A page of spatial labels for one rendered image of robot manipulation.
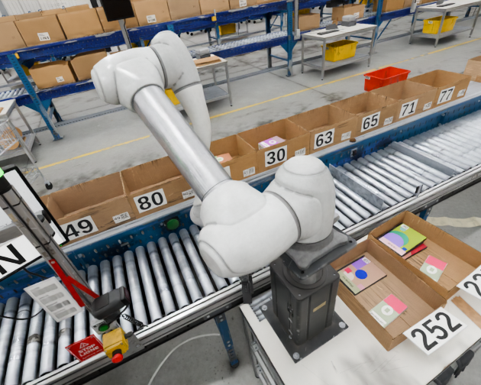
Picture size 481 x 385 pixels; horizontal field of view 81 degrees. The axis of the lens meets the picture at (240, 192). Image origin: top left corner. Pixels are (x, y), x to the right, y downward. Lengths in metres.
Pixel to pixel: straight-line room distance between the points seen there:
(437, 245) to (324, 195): 1.04
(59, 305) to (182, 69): 0.86
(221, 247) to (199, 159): 0.24
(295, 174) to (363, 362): 0.80
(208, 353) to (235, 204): 1.56
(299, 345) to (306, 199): 0.70
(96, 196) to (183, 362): 1.18
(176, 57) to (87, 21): 4.92
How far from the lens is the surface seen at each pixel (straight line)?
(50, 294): 1.11
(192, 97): 1.00
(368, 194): 1.84
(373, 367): 1.27
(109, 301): 1.10
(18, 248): 1.11
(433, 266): 1.56
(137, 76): 0.90
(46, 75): 5.77
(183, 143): 0.76
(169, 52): 1.00
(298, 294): 0.97
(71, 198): 1.93
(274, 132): 2.10
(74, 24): 5.88
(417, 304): 1.43
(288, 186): 0.69
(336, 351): 1.26
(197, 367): 2.09
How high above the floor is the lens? 1.90
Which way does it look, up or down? 38 degrees down
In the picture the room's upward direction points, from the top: 8 degrees counter-clockwise
